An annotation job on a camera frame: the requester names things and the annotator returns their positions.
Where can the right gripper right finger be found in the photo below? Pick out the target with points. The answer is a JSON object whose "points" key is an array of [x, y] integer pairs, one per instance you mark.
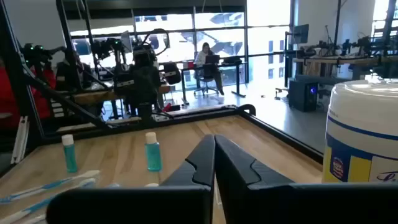
{"points": [[264, 202]]}

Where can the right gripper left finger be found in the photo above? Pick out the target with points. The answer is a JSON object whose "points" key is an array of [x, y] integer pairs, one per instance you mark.
{"points": [[186, 202]]}

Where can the black background robot arm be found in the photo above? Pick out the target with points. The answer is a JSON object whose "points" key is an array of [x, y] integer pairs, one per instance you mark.
{"points": [[362, 43], [109, 46], [35, 54]]}

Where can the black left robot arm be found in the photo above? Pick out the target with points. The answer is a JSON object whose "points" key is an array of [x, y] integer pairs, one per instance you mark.
{"points": [[143, 81]]}

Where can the black computer tower blue lights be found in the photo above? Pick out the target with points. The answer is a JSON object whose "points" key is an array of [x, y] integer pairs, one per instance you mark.
{"points": [[301, 96]]}

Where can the office chair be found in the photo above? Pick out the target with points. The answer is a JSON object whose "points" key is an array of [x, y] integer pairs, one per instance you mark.
{"points": [[206, 90]]}

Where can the yellow white wipes canister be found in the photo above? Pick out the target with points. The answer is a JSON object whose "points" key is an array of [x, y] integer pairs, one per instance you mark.
{"points": [[360, 124]]}

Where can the black office desk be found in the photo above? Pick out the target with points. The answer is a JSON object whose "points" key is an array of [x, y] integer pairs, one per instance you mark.
{"points": [[237, 81]]}

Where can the red container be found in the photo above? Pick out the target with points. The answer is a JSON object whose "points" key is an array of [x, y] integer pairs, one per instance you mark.
{"points": [[191, 64]]}

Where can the wooden workbench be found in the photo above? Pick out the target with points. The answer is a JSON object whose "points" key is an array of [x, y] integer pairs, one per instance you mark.
{"points": [[93, 96], [335, 61]]}

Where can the person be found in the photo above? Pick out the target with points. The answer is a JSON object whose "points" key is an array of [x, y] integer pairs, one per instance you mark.
{"points": [[202, 59]]}

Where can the dark laptop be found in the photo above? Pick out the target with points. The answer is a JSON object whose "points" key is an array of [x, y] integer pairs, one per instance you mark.
{"points": [[212, 59]]}

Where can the black bag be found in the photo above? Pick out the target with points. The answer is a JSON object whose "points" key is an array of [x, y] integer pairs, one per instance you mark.
{"points": [[231, 60]]}

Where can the dark monitor on stand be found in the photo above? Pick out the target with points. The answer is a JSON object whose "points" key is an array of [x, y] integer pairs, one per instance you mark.
{"points": [[301, 34]]}

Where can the silver aluminium extrusion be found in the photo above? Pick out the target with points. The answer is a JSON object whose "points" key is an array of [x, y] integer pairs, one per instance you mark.
{"points": [[20, 140]]}

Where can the large red object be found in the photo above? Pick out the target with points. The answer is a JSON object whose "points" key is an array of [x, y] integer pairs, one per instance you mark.
{"points": [[9, 99]]}

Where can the black table edge rail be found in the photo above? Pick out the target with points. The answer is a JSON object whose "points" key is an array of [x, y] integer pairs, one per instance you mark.
{"points": [[280, 133]]}

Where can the black rig frame struts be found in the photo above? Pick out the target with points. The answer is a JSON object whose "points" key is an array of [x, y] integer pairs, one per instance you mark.
{"points": [[62, 99]]}

